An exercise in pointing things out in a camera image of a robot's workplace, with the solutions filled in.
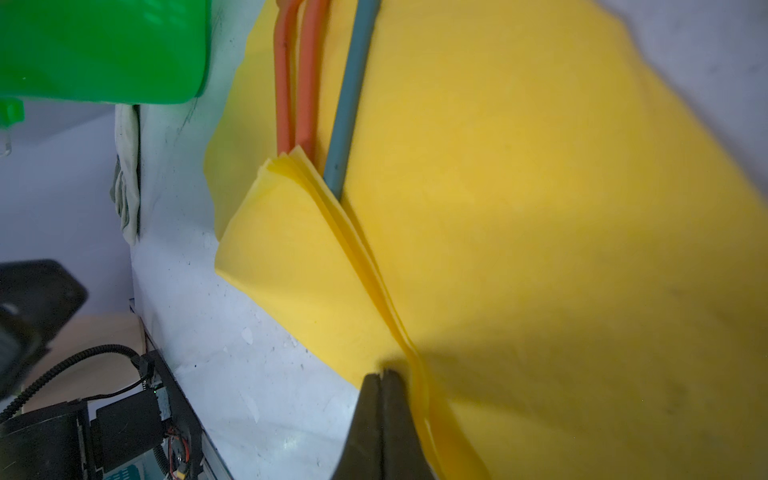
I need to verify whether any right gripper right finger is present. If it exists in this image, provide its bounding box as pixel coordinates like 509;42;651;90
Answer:
381;370;435;480

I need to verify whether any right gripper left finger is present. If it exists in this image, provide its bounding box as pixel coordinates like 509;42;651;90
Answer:
332;374;383;480

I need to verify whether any yellow paper napkin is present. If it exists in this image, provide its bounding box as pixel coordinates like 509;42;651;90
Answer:
204;1;767;479

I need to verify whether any teal plastic knife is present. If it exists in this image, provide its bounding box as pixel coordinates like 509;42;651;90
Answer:
323;0;381;201

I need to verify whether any orange plastic spoon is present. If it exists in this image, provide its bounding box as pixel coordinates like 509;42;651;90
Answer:
295;0;329;162

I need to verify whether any orange plastic fork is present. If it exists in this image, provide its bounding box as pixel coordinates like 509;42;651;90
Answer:
273;0;302;154

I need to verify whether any green plastic basket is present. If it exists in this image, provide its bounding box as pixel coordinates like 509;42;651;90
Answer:
1;1;212;129

